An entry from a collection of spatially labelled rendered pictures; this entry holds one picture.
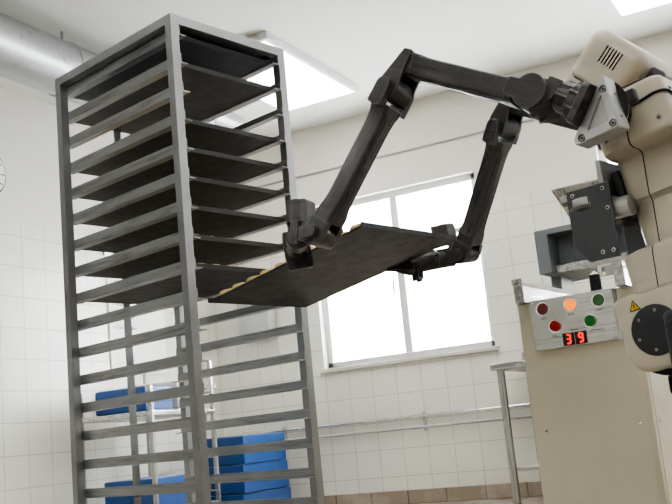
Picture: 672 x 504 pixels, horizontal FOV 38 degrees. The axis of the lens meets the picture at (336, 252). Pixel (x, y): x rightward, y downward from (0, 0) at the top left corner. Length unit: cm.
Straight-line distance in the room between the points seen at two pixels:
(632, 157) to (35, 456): 499
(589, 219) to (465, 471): 509
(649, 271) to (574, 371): 74
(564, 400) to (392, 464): 462
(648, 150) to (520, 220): 490
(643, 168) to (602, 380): 78
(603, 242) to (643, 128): 25
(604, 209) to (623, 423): 79
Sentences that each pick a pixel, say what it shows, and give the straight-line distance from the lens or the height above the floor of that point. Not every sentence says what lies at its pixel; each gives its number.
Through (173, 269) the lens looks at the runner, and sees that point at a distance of 288.
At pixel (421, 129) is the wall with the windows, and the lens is 742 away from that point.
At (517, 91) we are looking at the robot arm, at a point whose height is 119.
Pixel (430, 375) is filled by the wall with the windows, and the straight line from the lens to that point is 714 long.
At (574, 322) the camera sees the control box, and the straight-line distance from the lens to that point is 270.
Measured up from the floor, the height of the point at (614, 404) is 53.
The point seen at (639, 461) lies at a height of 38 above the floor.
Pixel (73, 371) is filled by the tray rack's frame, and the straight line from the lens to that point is 325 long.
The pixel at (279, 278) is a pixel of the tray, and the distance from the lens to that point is 266.
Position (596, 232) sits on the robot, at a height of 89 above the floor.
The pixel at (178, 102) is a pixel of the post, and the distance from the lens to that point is 293.
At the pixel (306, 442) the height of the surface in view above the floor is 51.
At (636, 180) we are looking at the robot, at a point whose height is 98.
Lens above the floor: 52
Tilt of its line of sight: 11 degrees up
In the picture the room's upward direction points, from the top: 6 degrees counter-clockwise
